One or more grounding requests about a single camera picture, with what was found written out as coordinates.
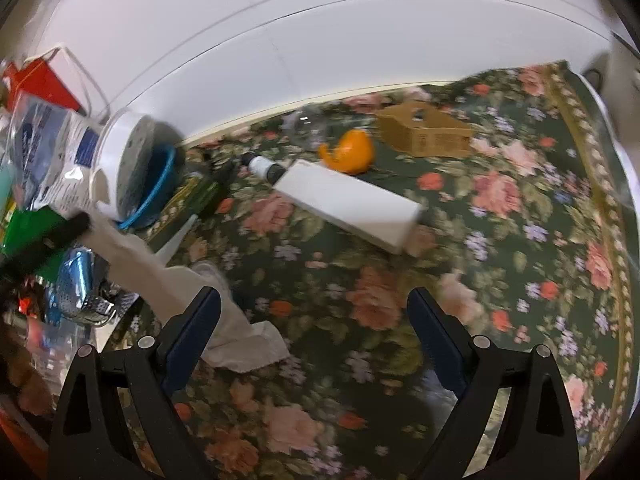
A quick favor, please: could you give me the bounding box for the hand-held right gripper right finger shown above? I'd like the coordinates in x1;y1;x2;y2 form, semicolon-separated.
405;287;581;480

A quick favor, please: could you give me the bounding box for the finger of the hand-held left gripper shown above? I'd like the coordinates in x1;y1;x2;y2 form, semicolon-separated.
0;212;92;286

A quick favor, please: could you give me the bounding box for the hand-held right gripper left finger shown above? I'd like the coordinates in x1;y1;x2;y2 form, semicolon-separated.
48;286;222;480

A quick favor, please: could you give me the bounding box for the white tissue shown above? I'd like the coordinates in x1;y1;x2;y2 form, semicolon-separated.
87;217;292;374

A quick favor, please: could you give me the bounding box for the long white carton box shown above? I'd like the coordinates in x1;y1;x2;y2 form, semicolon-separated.
272;159;427;255

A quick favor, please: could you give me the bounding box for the orange plastic piece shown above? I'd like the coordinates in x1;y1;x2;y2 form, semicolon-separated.
318;129;376;176

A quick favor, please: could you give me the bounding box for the brown cardboard box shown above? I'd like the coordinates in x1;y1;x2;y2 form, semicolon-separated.
375;100;476;159

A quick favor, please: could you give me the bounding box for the green box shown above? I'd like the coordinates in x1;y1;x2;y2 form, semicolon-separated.
0;206;76;282

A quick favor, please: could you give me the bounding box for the shiny blue metallic object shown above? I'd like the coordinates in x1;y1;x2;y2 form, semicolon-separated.
54;246;127;327

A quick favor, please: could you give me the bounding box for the clear blue-print plastic bag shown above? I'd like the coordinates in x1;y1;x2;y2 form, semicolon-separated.
0;92;103;217

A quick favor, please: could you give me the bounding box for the white round lidded canister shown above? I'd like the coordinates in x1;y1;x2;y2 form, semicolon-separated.
92;112;157;222

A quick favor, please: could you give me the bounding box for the blue bowl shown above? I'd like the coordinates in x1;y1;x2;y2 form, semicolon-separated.
119;144;179;229

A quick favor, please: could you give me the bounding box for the floral green tablecloth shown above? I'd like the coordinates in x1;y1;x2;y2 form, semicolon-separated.
115;60;637;480

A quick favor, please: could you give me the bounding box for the red paper bag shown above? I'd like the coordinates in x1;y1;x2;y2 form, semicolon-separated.
0;46;111;117

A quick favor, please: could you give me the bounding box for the small white-label dark bottle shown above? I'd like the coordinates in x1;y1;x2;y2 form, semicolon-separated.
242;154;287;184

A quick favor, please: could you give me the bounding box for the clear glass cup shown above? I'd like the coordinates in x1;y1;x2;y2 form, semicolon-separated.
284;106;332;150

